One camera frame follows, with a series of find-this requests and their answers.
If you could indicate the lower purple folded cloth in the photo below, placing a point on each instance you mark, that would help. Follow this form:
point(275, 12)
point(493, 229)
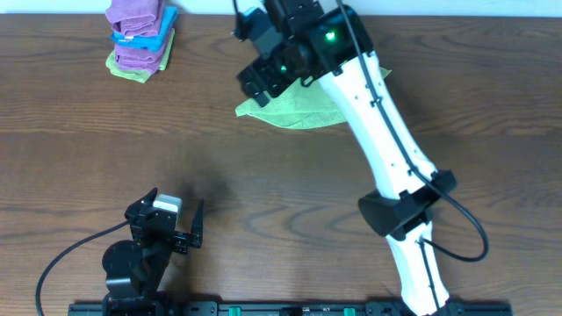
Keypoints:
point(129, 58)

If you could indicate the left green rail clip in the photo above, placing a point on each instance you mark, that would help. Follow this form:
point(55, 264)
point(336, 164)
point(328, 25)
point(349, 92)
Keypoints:
point(234, 311)

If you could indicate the green rail clip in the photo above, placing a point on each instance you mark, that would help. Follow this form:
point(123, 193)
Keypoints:
point(234, 311)
point(349, 312)

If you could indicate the bottom green folded cloth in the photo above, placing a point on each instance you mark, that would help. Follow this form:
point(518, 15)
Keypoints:
point(140, 76)

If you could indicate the purple folded cloth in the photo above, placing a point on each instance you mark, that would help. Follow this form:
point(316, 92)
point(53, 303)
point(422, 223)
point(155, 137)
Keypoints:
point(132, 18)
point(129, 58)

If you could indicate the top purple folded cloth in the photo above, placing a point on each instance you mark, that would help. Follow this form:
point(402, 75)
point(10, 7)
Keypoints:
point(132, 18)

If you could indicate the right green rail clip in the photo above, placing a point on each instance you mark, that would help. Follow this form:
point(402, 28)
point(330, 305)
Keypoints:
point(349, 312)

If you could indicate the blue folded cloth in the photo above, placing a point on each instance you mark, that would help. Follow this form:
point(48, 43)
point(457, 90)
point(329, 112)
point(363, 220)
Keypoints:
point(151, 43)

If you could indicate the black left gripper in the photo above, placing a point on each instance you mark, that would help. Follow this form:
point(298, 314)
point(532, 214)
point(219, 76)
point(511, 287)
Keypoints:
point(176, 241)

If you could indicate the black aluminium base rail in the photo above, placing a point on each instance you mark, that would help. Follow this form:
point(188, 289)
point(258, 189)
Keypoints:
point(209, 308)

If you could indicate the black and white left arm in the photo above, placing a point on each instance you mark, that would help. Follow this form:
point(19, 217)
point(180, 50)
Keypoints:
point(135, 268)

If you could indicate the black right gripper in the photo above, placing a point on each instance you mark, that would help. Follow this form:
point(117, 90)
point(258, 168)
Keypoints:
point(256, 82)

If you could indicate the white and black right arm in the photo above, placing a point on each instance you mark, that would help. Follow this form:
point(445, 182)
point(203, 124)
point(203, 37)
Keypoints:
point(407, 181)

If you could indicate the light green microfiber cloth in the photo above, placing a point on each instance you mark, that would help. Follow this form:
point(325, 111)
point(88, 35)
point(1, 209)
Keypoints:
point(297, 108)

